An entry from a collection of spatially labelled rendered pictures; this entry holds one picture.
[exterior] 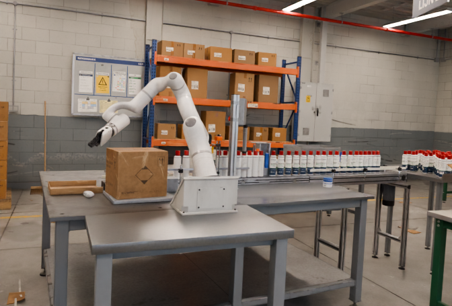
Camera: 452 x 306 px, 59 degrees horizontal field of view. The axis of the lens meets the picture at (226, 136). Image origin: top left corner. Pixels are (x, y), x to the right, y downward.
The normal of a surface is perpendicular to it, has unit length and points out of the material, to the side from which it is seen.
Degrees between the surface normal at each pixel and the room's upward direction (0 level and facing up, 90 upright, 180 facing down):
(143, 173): 90
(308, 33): 90
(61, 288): 90
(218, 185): 90
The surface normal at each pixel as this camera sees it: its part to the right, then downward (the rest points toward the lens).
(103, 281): 0.38, 0.07
